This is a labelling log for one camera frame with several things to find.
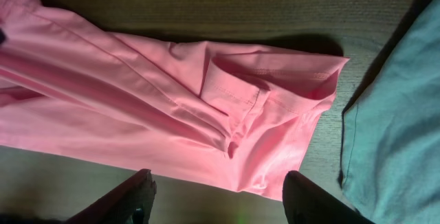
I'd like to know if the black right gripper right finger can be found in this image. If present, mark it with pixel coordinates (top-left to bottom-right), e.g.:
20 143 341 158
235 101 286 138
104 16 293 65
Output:
283 170 373 224

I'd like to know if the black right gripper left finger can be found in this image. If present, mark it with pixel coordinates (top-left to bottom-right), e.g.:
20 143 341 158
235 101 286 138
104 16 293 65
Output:
65 169 157 224

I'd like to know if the salmon pink t-shirt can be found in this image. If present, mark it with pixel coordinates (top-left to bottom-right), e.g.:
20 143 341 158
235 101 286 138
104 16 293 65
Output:
1 0 347 200

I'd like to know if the light blue t-shirt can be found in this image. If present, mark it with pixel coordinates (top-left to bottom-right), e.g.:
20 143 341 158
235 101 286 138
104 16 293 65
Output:
341 0 439 223

